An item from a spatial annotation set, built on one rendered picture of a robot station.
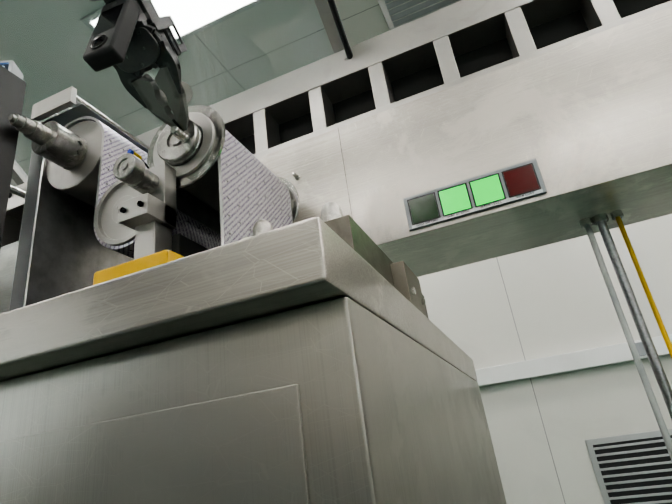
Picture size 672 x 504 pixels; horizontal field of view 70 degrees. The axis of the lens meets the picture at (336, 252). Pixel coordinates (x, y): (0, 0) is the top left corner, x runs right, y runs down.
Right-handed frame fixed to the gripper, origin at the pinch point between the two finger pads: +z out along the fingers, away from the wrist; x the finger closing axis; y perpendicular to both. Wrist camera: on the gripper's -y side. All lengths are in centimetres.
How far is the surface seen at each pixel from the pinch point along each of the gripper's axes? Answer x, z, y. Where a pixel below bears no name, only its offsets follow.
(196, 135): -1.6, 2.5, 0.6
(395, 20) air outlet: -21, 10, 208
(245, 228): -4.2, 17.3, -4.2
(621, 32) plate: -70, 18, 37
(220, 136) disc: -4.6, 4.1, 1.5
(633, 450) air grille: -78, 248, 123
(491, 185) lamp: -41, 32, 19
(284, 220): -4.2, 23.3, 10.3
